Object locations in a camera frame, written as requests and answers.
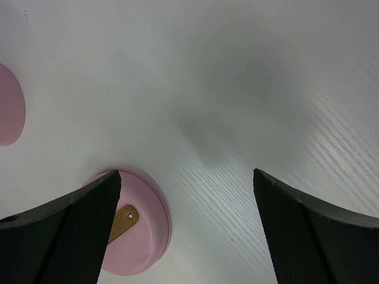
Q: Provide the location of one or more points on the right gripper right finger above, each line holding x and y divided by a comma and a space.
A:
313, 241

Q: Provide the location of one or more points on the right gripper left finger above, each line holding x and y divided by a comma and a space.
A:
64, 240

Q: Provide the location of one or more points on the pink lid with brown handle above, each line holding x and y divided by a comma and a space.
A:
141, 230

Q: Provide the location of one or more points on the pink cylindrical lunch box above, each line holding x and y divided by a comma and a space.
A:
12, 107

